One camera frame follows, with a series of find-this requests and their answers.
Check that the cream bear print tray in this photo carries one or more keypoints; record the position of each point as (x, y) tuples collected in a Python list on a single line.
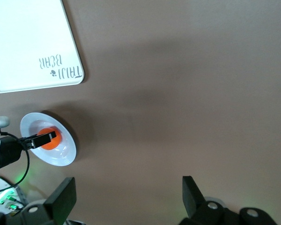
[(30, 42)]

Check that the orange fruit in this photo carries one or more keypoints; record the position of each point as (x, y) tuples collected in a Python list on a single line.
[(53, 143)]

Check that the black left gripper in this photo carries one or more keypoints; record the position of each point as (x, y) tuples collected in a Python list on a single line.
[(10, 152)]

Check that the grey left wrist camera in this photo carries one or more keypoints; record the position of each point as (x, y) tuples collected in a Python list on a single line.
[(1, 121)]

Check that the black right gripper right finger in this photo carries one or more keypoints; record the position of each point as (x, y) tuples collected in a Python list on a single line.
[(193, 201)]

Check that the pale lilac round plate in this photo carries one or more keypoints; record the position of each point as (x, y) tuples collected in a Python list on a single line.
[(61, 154)]

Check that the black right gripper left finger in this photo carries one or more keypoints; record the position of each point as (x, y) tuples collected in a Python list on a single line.
[(63, 201)]

